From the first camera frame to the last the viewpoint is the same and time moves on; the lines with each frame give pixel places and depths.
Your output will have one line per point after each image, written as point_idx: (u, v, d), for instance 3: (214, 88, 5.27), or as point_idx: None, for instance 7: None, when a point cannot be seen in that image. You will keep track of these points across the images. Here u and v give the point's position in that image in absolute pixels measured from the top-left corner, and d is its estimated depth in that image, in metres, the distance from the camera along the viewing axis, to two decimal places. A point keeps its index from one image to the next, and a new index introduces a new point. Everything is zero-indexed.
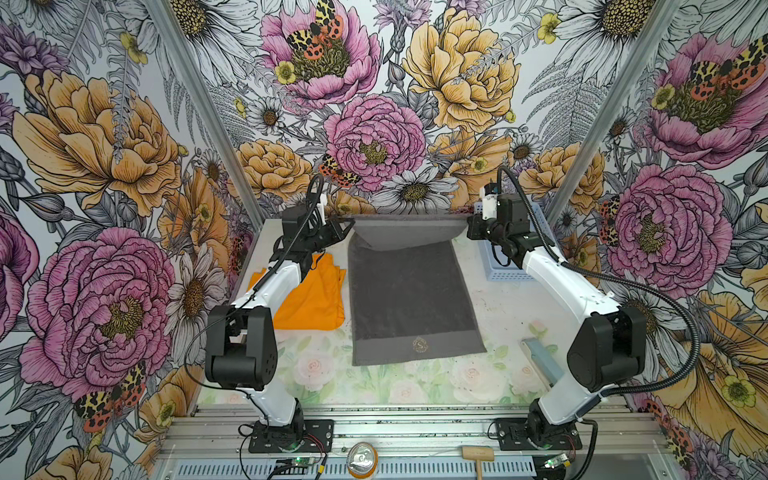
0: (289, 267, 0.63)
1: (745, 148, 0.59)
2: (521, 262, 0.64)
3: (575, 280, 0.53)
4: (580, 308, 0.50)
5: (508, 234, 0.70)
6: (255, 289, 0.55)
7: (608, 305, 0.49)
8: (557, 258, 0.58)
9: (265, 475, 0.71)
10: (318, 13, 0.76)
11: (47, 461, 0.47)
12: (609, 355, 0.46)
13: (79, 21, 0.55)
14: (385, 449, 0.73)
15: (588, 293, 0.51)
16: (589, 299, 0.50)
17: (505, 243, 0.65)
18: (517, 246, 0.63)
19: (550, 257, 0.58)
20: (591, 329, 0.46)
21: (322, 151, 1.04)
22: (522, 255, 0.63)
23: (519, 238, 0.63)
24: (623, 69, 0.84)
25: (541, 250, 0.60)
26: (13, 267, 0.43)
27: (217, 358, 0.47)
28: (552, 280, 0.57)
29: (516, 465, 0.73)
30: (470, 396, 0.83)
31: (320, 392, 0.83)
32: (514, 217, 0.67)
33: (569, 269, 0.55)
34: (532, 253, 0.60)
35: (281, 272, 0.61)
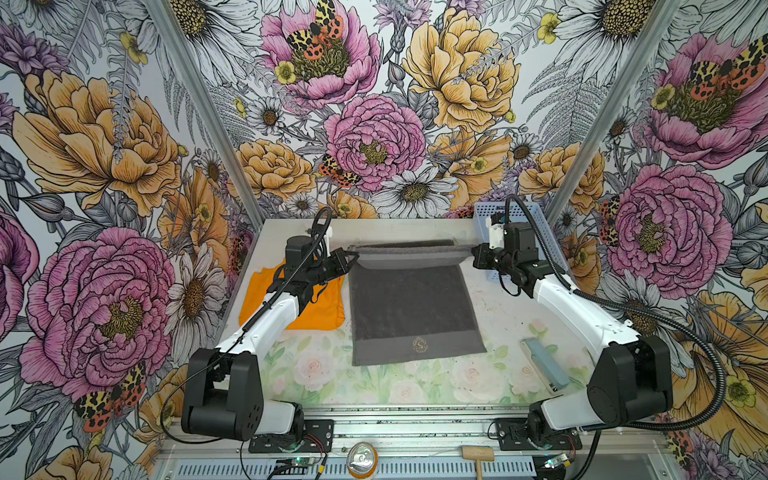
0: (287, 300, 0.59)
1: (745, 148, 0.59)
2: (531, 291, 0.63)
3: (589, 308, 0.51)
4: (597, 339, 0.48)
5: (516, 262, 0.69)
6: (244, 331, 0.50)
7: (626, 334, 0.46)
8: (569, 286, 0.56)
9: (265, 475, 0.71)
10: (318, 13, 0.76)
11: (48, 461, 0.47)
12: (633, 390, 0.43)
13: (80, 21, 0.55)
14: (385, 449, 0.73)
15: (604, 322, 0.49)
16: (606, 329, 0.48)
17: (514, 271, 0.65)
18: (527, 274, 0.62)
19: (561, 285, 0.57)
20: (611, 360, 0.43)
21: (321, 151, 1.04)
22: (532, 284, 0.62)
23: (529, 267, 0.62)
24: (623, 69, 0.84)
25: (550, 277, 0.59)
26: (13, 267, 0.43)
27: (195, 407, 0.43)
28: (566, 309, 0.55)
29: (516, 465, 0.73)
30: (470, 396, 0.83)
31: (319, 392, 0.83)
32: (521, 245, 0.66)
33: (582, 297, 0.54)
34: (542, 280, 0.59)
35: (278, 305, 0.57)
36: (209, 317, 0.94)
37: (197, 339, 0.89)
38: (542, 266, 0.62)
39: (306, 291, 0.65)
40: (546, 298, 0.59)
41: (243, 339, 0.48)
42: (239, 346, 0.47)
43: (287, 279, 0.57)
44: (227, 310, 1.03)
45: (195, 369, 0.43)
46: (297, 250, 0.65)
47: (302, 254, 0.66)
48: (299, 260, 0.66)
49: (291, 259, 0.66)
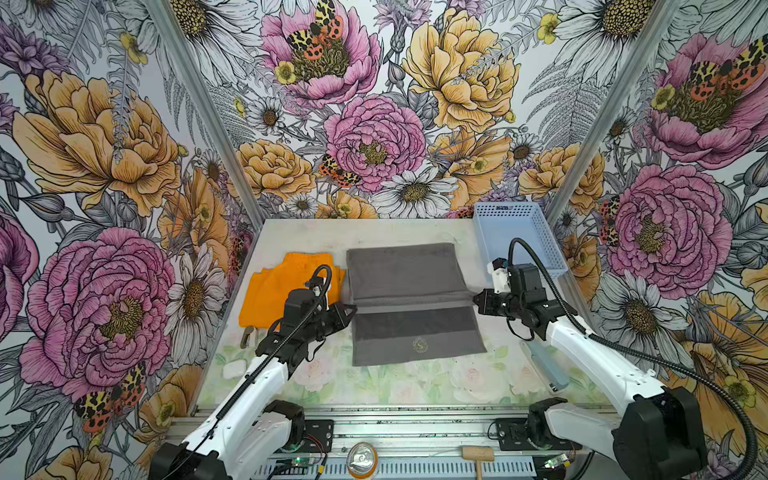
0: (275, 368, 0.55)
1: (745, 148, 0.59)
2: (544, 334, 0.60)
3: (607, 355, 0.49)
4: (621, 391, 0.45)
5: (525, 303, 0.68)
6: (217, 418, 0.46)
7: (651, 386, 0.44)
8: (584, 331, 0.54)
9: (265, 476, 0.71)
10: (318, 13, 0.76)
11: (48, 462, 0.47)
12: (664, 447, 0.40)
13: (80, 21, 0.55)
14: (385, 449, 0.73)
15: (625, 372, 0.46)
16: (628, 380, 0.45)
17: (523, 312, 0.63)
18: (537, 315, 0.60)
19: (575, 329, 0.55)
20: (637, 416, 0.41)
21: (322, 151, 1.04)
22: (544, 326, 0.60)
23: (539, 307, 0.61)
24: (623, 69, 0.84)
25: (563, 318, 0.57)
26: (13, 267, 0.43)
27: None
28: (584, 356, 0.52)
29: (517, 465, 0.73)
30: (470, 396, 0.83)
31: (320, 392, 0.83)
32: (528, 286, 0.65)
33: (598, 342, 0.52)
34: (555, 324, 0.57)
35: (263, 378, 0.53)
36: (209, 317, 0.94)
37: (197, 339, 0.89)
38: (553, 306, 0.61)
39: (299, 351, 0.60)
40: (561, 342, 0.56)
41: (214, 431, 0.44)
42: (207, 442, 0.43)
43: (286, 339, 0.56)
44: (227, 310, 1.03)
45: (156, 470, 0.40)
46: (297, 307, 0.62)
47: (303, 310, 0.63)
48: (298, 317, 0.63)
49: (291, 315, 0.63)
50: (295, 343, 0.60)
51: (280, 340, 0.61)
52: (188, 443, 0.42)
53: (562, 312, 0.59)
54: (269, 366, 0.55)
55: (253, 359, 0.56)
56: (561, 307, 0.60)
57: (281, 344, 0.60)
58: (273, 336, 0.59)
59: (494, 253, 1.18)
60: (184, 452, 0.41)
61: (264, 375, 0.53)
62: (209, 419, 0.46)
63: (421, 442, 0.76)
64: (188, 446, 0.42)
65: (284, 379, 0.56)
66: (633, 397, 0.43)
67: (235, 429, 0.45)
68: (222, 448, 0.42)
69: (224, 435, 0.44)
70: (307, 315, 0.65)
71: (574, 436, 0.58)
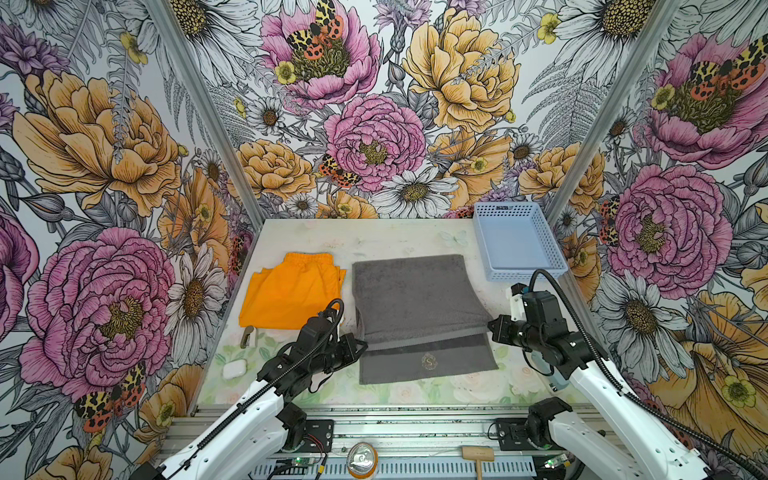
0: (269, 399, 0.54)
1: (745, 148, 0.59)
2: (568, 373, 0.55)
3: (643, 421, 0.45)
4: (660, 470, 0.42)
5: (545, 337, 0.62)
6: (198, 447, 0.46)
7: (694, 467, 0.41)
8: (621, 388, 0.49)
9: (265, 475, 0.71)
10: (318, 13, 0.76)
11: (47, 462, 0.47)
12: None
13: (79, 21, 0.55)
14: (385, 449, 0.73)
15: (664, 447, 0.42)
16: (670, 460, 0.41)
17: (545, 349, 0.57)
18: (562, 353, 0.55)
19: (607, 382, 0.49)
20: None
21: (321, 151, 1.04)
22: (570, 367, 0.54)
23: (563, 343, 0.55)
24: (623, 69, 0.84)
25: (593, 364, 0.52)
26: (13, 267, 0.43)
27: None
28: (613, 413, 0.48)
29: (517, 465, 0.73)
30: (469, 395, 0.83)
31: (320, 392, 0.83)
32: (547, 317, 0.59)
33: (634, 402, 0.47)
34: (584, 370, 0.51)
35: (255, 408, 0.52)
36: (209, 317, 0.94)
37: (197, 339, 0.89)
38: (580, 345, 0.54)
39: (299, 382, 0.58)
40: (588, 392, 0.52)
41: (190, 461, 0.44)
42: (181, 473, 0.43)
43: (292, 366, 0.60)
44: (227, 310, 1.03)
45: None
46: (312, 336, 0.61)
47: (313, 332, 0.61)
48: (312, 346, 0.61)
49: (304, 343, 0.62)
50: (299, 372, 0.59)
51: (284, 367, 0.59)
52: (164, 468, 0.43)
53: (590, 355, 0.53)
54: (265, 395, 0.54)
55: (255, 382, 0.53)
56: (588, 346, 0.54)
57: (285, 370, 0.59)
58: (279, 359, 0.61)
59: (494, 252, 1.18)
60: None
61: (257, 404, 0.53)
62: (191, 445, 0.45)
63: (421, 442, 0.76)
64: (163, 473, 0.43)
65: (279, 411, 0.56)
66: None
67: (211, 463, 0.45)
68: None
69: (199, 467, 0.44)
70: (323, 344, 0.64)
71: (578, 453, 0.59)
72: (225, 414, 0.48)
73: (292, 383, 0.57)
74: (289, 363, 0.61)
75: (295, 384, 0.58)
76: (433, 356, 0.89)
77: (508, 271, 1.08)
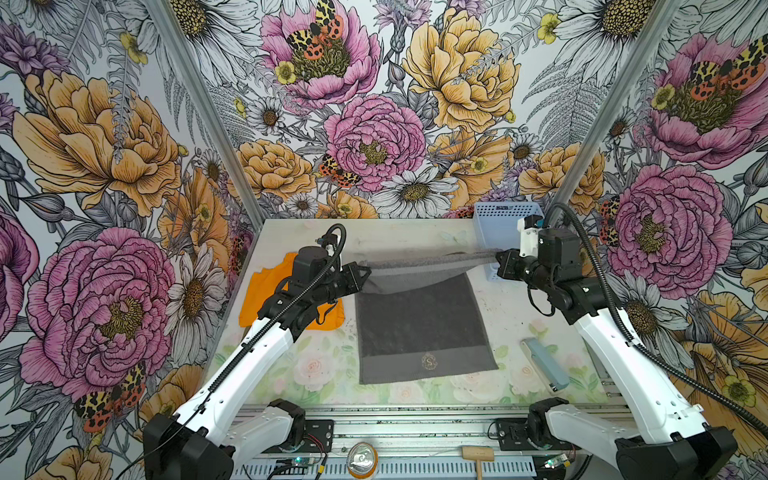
0: (276, 336, 0.50)
1: (745, 148, 0.59)
2: (572, 319, 0.52)
3: (649, 374, 0.42)
4: (655, 421, 0.40)
5: (556, 281, 0.55)
6: (210, 389, 0.43)
7: (693, 422, 0.39)
8: (630, 339, 0.45)
9: (265, 475, 0.71)
10: (318, 13, 0.76)
11: (48, 462, 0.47)
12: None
13: (80, 21, 0.55)
14: (385, 449, 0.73)
15: (665, 400, 0.40)
16: (669, 413, 0.40)
17: (553, 291, 0.53)
18: (571, 296, 0.50)
19: (617, 332, 0.46)
20: (668, 454, 0.37)
21: (321, 151, 1.04)
22: (578, 311, 0.50)
23: (574, 289, 0.50)
24: (623, 69, 0.84)
25: (605, 311, 0.48)
26: (13, 267, 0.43)
27: (156, 472, 0.40)
28: (618, 364, 0.45)
29: (517, 465, 0.73)
30: (470, 395, 0.83)
31: (319, 392, 0.83)
32: (563, 260, 0.53)
33: (642, 354, 0.44)
34: (593, 316, 0.47)
35: (263, 345, 0.49)
36: (209, 317, 0.94)
37: (197, 339, 0.89)
38: (593, 290, 0.50)
39: (305, 313, 0.54)
40: (594, 341, 0.49)
41: (205, 405, 0.42)
42: (198, 417, 0.41)
43: (294, 299, 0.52)
44: (227, 310, 1.03)
45: (148, 440, 0.39)
46: (307, 266, 0.56)
47: (312, 269, 0.56)
48: (308, 275, 0.56)
49: (301, 273, 0.56)
50: (303, 303, 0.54)
51: (285, 300, 0.55)
52: (178, 416, 0.41)
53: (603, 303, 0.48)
54: (270, 332, 0.50)
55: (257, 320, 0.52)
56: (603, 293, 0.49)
57: (288, 304, 0.54)
58: (279, 295, 0.56)
59: None
60: (174, 426, 0.40)
61: (264, 342, 0.49)
62: (202, 389, 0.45)
63: (421, 442, 0.76)
64: (178, 420, 0.40)
65: (289, 345, 0.53)
66: (671, 438, 0.38)
67: (228, 402, 0.43)
68: (212, 423, 0.40)
69: (216, 409, 0.42)
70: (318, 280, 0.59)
71: (575, 437, 0.58)
72: (231, 356, 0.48)
73: (298, 315, 0.53)
74: (291, 297, 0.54)
75: (302, 319, 0.54)
76: (432, 355, 0.89)
77: None
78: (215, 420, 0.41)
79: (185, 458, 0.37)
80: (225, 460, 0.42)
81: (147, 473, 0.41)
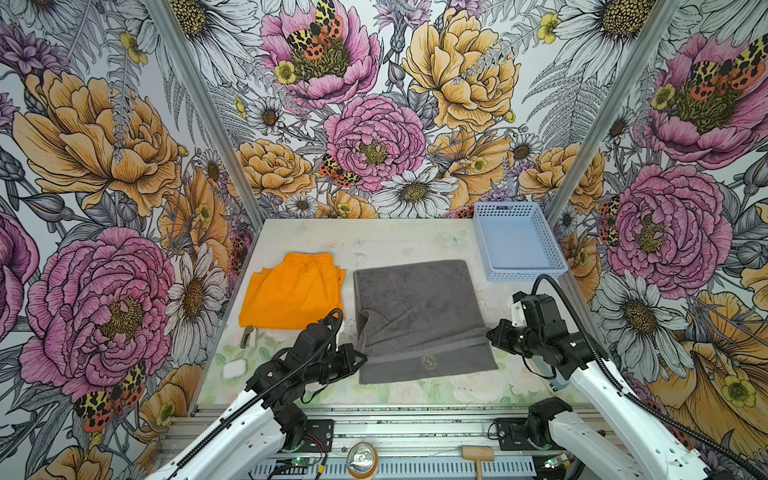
0: (257, 413, 0.51)
1: (745, 148, 0.59)
2: (568, 373, 0.55)
3: (643, 422, 0.45)
4: (659, 470, 0.42)
5: (545, 339, 0.62)
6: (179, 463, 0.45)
7: (694, 468, 0.41)
8: (620, 387, 0.49)
9: (266, 476, 0.71)
10: (318, 13, 0.76)
11: (47, 462, 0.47)
12: None
13: (80, 21, 0.55)
14: (384, 449, 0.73)
15: (664, 448, 0.42)
16: (669, 460, 0.42)
17: (545, 351, 0.58)
18: (562, 353, 0.55)
19: (607, 382, 0.49)
20: None
21: (321, 151, 1.04)
22: (570, 368, 0.54)
23: (563, 344, 0.55)
24: (623, 69, 0.84)
25: (592, 364, 0.52)
26: (13, 267, 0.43)
27: None
28: (614, 414, 0.48)
29: (516, 465, 0.73)
30: (470, 396, 0.83)
31: (320, 392, 0.83)
32: (546, 319, 0.60)
33: (634, 403, 0.47)
34: (583, 370, 0.52)
35: (241, 421, 0.50)
36: (209, 317, 0.94)
37: (197, 339, 0.89)
38: (580, 345, 0.54)
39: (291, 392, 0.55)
40: (589, 394, 0.52)
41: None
42: None
43: (287, 375, 0.57)
44: (227, 310, 1.03)
45: None
46: (310, 344, 0.59)
47: (313, 349, 0.59)
48: (308, 355, 0.59)
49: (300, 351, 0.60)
50: (292, 381, 0.56)
51: (276, 375, 0.56)
52: None
53: (592, 354, 0.53)
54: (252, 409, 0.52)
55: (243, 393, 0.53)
56: (589, 346, 0.54)
57: (278, 381, 0.55)
58: (274, 364, 0.58)
59: (494, 253, 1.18)
60: None
61: (243, 418, 0.50)
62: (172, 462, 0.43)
63: (421, 441, 0.77)
64: None
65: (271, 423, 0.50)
66: None
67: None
68: None
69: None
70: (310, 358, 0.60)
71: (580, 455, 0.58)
72: (209, 430, 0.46)
73: (283, 392, 0.54)
74: (284, 372, 0.57)
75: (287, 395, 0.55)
76: (432, 355, 0.89)
77: (507, 271, 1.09)
78: None
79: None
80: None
81: None
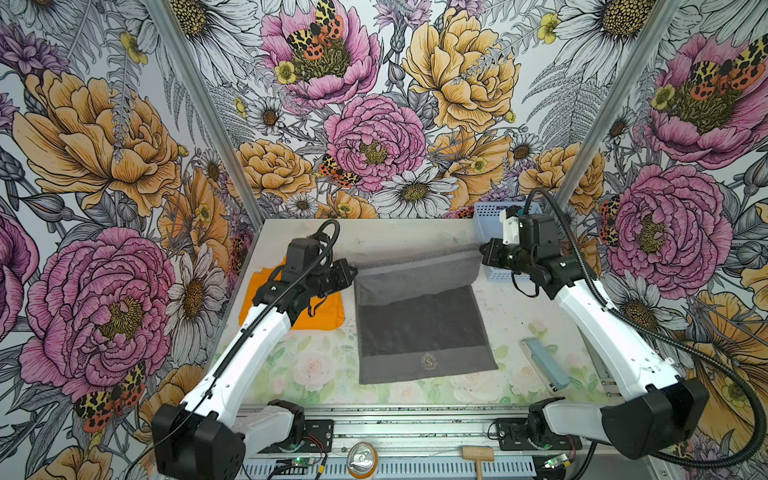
0: (274, 320, 0.50)
1: (745, 148, 0.59)
2: (554, 293, 0.54)
3: (624, 335, 0.45)
4: (631, 375, 0.43)
5: (537, 257, 0.60)
6: (214, 375, 0.44)
7: (665, 375, 0.41)
8: (604, 303, 0.48)
9: (265, 475, 0.71)
10: (318, 13, 0.76)
11: (48, 462, 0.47)
12: (660, 431, 0.39)
13: (80, 21, 0.55)
14: (385, 449, 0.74)
15: (640, 357, 0.43)
16: (643, 369, 0.42)
17: (534, 269, 0.56)
18: (550, 273, 0.53)
19: (592, 298, 0.49)
20: (646, 406, 0.39)
21: (321, 151, 1.04)
22: (556, 286, 0.53)
23: (552, 263, 0.53)
24: (623, 69, 0.84)
25: (580, 282, 0.51)
26: (13, 267, 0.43)
27: (167, 461, 0.40)
28: (595, 329, 0.48)
29: (517, 465, 0.73)
30: (470, 396, 0.83)
31: (320, 392, 0.83)
32: (541, 239, 0.57)
33: (616, 317, 0.47)
34: (570, 287, 0.51)
35: (262, 330, 0.49)
36: (209, 317, 0.94)
37: (197, 339, 0.89)
38: (570, 266, 0.53)
39: (299, 299, 0.55)
40: (573, 309, 0.52)
41: (212, 391, 0.42)
42: (206, 403, 0.41)
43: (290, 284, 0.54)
44: (227, 310, 1.03)
45: (157, 430, 0.39)
46: (300, 252, 0.58)
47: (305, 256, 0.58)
48: (301, 261, 0.58)
49: (295, 260, 0.58)
50: (297, 290, 0.55)
51: (278, 288, 0.55)
52: (187, 403, 0.41)
53: (580, 274, 0.52)
54: (269, 317, 0.51)
55: (253, 307, 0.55)
56: (578, 267, 0.53)
57: (282, 291, 0.54)
58: (272, 283, 0.56)
59: None
60: (183, 414, 0.40)
61: (263, 326, 0.49)
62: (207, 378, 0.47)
63: (421, 442, 0.76)
64: (187, 407, 0.40)
65: (288, 327, 0.53)
66: (645, 390, 0.41)
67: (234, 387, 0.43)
68: (221, 409, 0.40)
69: (222, 394, 0.42)
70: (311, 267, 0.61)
71: (566, 420, 0.60)
72: (232, 343, 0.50)
73: (291, 299, 0.53)
74: (285, 284, 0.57)
75: (298, 303, 0.54)
76: (432, 355, 0.89)
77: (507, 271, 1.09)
78: (224, 405, 0.41)
79: (198, 443, 0.38)
80: (236, 444, 0.42)
81: (159, 463, 0.41)
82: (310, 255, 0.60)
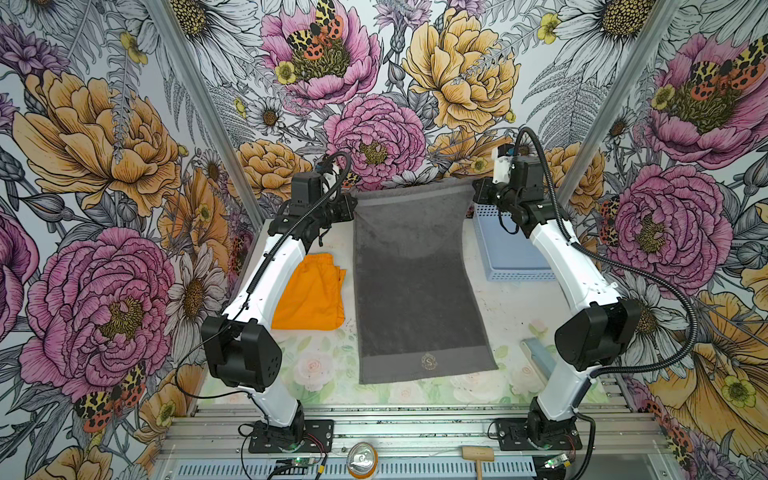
0: (291, 246, 0.55)
1: (745, 148, 0.59)
2: (529, 232, 0.62)
3: (581, 263, 0.52)
4: (580, 294, 0.51)
5: (520, 200, 0.64)
6: (248, 290, 0.49)
7: (609, 295, 0.49)
8: (568, 237, 0.55)
9: (265, 476, 0.71)
10: (318, 13, 0.76)
11: (47, 462, 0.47)
12: (597, 340, 0.48)
13: (79, 21, 0.55)
14: (384, 449, 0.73)
15: (590, 281, 0.50)
16: (591, 288, 0.50)
17: (515, 210, 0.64)
18: (528, 214, 0.60)
19: (560, 235, 0.56)
20: (586, 317, 0.47)
21: (322, 151, 1.04)
22: (532, 225, 0.60)
23: (531, 206, 0.60)
24: (623, 69, 0.84)
25: (553, 222, 0.57)
26: (13, 267, 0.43)
27: (218, 364, 0.47)
28: (558, 260, 0.56)
29: (516, 465, 0.73)
30: (469, 395, 0.83)
31: (320, 392, 0.83)
32: (528, 183, 0.62)
33: (578, 250, 0.53)
34: (543, 225, 0.57)
35: (282, 254, 0.54)
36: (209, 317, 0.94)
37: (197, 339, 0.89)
38: (546, 209, 0.59)
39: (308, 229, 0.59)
40: (542, 245, 0.59)
41: (248, 303, 0.47)
42: (245, 312, 0.47)
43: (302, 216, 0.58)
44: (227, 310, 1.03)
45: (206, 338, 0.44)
46: (305, 187, 0.60)
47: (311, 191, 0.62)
48: (306, 195, 0.61)
49: (300, 192, 0.61)
50: (307, 222, 0.58)
51: (290, 222, 0.58)
52: (227, 312, 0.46)
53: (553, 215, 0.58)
54: (286, 244, 0.55)
55: (269, 239, 0.56)
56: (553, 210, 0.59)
57: (295, 223, 0.58)
58: (282, 219, 0.59)
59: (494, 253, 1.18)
60: (225, 324, 0.46)
61: (282, 252, 0.54)
62: (240, 294, 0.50)
63: (421, 442, 0.76)
64: (227, 315, 0.46)
65: (303, 255, 0.58)
66: (589, 304, 0.48)
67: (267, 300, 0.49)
68: (260, 315, 0.46)
69: (259, 306, 0.47)
70: (319, 200, 0.65)
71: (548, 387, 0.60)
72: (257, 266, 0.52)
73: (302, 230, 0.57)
74: (296, 217, 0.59)
75: (309, 233, 0.59)
76: (433, 356, 0.89)
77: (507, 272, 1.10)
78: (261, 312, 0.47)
79: (245, 344, 0.44)
80: (276, 347, 0.49)
81: (210, 368, 0.47)
82: (315, 190, 0.63)
